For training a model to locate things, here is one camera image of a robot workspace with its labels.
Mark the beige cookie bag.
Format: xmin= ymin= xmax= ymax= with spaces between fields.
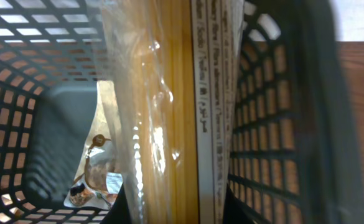
xmin=63 ymin=81 xmax=123 ymax=210

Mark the dark grey plastic basket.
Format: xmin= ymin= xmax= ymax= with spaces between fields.
xmin=0 ymin=1 xmax=364 ymax=223

